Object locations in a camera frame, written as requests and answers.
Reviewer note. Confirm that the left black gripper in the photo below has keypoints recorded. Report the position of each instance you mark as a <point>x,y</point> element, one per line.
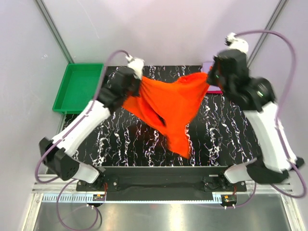
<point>137,93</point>

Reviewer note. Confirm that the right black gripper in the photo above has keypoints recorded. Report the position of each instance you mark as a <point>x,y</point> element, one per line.
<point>211,77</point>

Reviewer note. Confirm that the orange t shirt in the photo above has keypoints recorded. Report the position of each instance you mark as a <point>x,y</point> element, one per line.
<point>170,107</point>

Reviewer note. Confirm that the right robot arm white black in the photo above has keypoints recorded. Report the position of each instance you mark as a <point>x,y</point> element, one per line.
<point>256,98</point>

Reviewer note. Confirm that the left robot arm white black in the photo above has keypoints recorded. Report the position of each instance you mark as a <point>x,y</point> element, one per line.
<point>56,153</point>

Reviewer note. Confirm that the folded purple t shirt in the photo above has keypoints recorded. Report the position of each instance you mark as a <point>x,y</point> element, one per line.
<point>206,66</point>

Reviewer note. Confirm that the folded pink t shirt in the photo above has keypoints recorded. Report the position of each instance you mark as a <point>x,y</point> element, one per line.
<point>214,92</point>

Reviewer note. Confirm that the green plastic bin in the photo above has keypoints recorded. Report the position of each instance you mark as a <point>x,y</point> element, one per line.
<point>77,88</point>

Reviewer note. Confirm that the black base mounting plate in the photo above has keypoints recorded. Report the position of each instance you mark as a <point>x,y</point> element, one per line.
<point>163,184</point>

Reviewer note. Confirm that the left small circuit board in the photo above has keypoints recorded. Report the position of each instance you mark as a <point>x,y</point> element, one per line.
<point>99,197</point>

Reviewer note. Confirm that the small circuit board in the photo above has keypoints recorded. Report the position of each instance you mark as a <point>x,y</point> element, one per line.
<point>99,197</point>
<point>229,199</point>

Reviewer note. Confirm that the right small circuit board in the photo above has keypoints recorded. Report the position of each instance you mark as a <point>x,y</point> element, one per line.
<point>229,199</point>

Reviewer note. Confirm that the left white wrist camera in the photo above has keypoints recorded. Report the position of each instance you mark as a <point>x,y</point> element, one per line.
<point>137,65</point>

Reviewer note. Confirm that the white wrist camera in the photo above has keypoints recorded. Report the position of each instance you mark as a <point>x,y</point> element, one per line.
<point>137,65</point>
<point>236,43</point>

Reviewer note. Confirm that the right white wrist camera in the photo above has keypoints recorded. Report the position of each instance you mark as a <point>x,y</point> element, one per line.
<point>236,43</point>

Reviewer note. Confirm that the aluminium frame rail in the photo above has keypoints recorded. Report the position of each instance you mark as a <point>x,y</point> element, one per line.
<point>65,192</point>

